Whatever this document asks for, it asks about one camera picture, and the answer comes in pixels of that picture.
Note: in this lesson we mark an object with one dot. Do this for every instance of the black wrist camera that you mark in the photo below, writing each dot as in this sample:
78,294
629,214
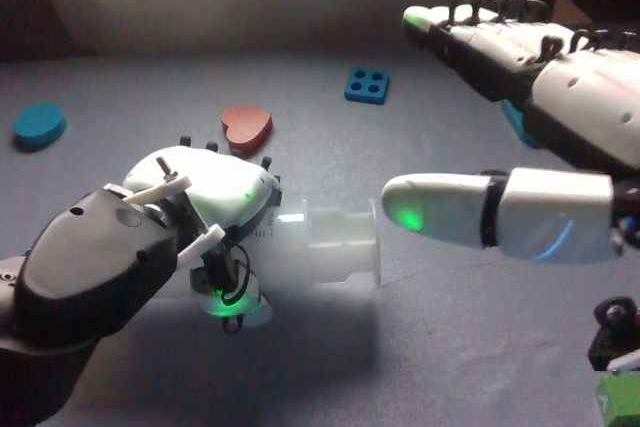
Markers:
615,332

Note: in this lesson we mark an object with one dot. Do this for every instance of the blue square four-hole block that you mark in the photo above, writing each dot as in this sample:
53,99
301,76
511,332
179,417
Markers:
367,86

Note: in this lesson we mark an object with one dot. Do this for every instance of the grey table cloth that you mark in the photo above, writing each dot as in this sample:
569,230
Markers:
450,322

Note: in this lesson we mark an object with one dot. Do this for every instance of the red heart block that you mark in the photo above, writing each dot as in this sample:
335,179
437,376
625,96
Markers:
247,129

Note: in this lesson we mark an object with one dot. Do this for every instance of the green block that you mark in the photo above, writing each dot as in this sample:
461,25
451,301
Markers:
620,399

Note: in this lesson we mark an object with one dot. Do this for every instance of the brown cardboard piece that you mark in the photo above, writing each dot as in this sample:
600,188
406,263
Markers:
567,9

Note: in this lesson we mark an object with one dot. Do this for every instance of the large clear plastic syringe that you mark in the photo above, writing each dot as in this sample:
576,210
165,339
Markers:
340,247

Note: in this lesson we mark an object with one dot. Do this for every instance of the light blue block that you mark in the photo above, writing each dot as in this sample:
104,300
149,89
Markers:
520,127

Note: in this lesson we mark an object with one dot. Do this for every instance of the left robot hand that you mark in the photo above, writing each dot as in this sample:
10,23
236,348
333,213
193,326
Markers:
215,182

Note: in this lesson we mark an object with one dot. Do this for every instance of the blue round block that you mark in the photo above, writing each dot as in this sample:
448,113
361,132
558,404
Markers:
39,127

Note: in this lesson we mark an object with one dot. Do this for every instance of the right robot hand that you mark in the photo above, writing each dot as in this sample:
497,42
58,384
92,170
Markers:
575,87

